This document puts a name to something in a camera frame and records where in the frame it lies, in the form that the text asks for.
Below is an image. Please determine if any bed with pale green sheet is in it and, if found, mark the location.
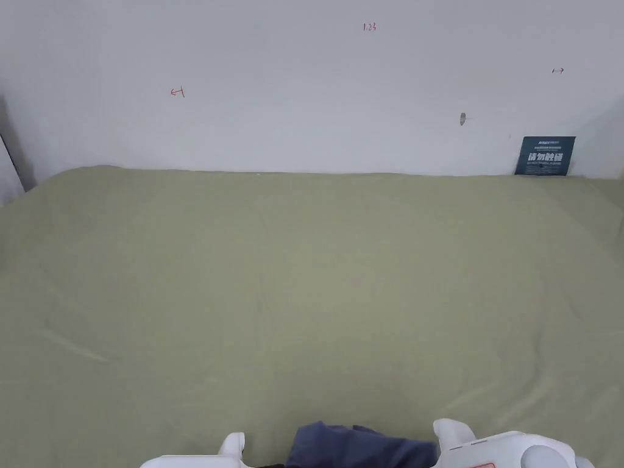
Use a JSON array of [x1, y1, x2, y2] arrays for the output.
[[0, 165, 624, 468]]

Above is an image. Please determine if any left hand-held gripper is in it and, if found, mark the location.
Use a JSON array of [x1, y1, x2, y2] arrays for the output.
[[140, 431, 247, 468]]

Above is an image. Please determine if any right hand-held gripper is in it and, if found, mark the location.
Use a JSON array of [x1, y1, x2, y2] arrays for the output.
[[433, 418, 595, 468]]

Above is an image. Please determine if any dark blue sign card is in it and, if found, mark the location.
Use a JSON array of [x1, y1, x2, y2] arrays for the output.
[[514, 136, 577, 177]]

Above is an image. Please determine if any dark blue shirt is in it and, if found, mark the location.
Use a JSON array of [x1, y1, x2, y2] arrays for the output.
[[285, 421, 438, 468]]

